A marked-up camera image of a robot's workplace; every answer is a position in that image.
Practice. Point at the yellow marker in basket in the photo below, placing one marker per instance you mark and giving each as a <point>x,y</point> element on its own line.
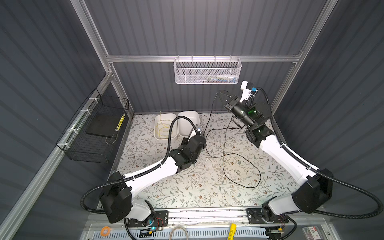
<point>120,122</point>

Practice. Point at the white plastic bin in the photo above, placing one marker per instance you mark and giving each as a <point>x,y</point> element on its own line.
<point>184,126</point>

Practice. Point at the black pad in basket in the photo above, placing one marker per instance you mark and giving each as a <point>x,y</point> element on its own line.
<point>103,126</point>

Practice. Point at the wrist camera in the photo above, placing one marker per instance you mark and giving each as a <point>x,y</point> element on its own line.
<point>196,132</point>
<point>248,91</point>

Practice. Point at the orange tape roll front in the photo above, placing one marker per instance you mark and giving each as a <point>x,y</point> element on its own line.
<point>105,231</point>

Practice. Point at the white bin with yellow cable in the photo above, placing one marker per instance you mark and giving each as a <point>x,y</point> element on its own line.
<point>162,127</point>

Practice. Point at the black wire wall basket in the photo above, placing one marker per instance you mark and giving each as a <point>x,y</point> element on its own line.
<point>79,146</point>

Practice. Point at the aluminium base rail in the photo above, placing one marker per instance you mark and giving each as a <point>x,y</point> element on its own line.
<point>242,216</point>

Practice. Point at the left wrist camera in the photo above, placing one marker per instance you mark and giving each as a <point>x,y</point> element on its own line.
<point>196,132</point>

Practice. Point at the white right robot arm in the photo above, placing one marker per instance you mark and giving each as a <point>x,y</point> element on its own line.
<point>316,185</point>

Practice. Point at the yellow marker front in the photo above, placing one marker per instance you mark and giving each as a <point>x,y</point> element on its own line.
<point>232,231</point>

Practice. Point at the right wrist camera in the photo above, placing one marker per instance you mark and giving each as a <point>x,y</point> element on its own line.
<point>248,91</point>

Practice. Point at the white wire mesh basket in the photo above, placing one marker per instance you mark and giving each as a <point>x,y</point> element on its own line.
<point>207,72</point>

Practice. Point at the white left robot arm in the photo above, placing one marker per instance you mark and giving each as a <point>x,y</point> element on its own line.
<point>118,194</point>

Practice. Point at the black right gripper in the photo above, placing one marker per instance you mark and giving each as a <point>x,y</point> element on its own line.
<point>236,102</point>

